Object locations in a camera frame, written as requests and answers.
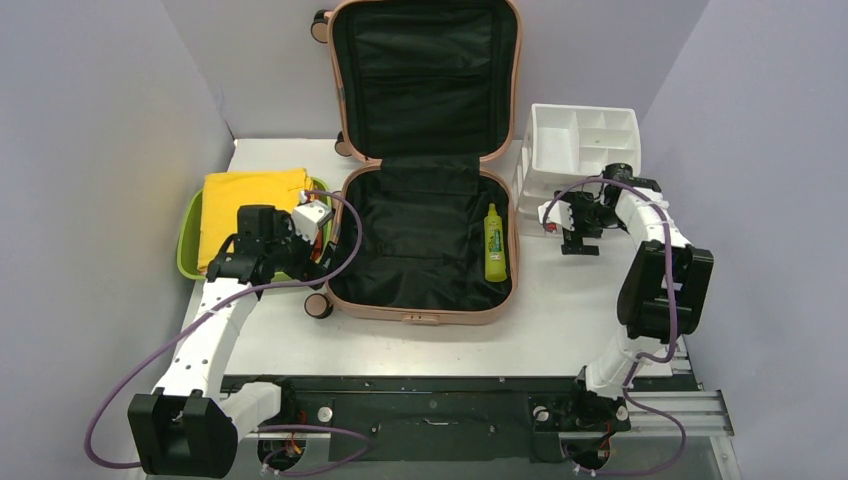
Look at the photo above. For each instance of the pink hard-shell suitcase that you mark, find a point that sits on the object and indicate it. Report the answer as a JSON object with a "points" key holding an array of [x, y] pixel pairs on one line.
{"points": [[426, 93]]}

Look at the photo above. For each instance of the white plastic drawer organizer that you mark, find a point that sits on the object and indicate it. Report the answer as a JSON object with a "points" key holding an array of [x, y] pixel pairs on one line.
{"points": [[566, 143]]}

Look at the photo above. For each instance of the small green bottle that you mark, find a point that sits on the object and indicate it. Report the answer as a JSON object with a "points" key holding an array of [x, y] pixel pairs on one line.
{"points": [[495, 265]]}

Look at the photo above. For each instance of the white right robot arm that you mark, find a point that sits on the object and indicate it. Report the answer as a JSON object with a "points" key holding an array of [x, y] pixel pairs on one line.
{"points": [[662, 295]]}

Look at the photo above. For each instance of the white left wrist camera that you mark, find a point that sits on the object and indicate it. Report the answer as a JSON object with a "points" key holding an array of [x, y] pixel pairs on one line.
{"points": [[309, 217]]}

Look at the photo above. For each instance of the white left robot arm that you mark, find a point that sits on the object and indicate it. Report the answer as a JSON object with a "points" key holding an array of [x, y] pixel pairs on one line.
{"points": [[212, 331]]}

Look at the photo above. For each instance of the yellow box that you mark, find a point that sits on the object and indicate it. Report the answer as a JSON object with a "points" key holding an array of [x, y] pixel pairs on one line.
{"points": [[224, 193]]}

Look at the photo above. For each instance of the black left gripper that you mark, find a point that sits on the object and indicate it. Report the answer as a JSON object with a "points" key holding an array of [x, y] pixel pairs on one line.
{"points": [[308, 269]]}

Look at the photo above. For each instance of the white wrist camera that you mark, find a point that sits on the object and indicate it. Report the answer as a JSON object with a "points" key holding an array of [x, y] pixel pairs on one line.
{"points": [[309, 217], [555, 216]]}

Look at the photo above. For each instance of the green plastic tray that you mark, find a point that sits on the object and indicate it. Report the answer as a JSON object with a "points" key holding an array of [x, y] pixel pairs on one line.
{"points": [[188, 242]]}

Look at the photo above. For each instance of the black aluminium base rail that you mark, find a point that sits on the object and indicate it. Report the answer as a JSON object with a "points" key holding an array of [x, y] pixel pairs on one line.
{"points": [[339, 420]]}

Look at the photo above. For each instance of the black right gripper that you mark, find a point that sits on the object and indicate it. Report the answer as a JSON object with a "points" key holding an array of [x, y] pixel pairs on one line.
{"points": [[579, 241]]}

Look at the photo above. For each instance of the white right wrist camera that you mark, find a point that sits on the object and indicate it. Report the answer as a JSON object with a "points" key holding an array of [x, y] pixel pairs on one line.
{"points": [[555, 216]]}

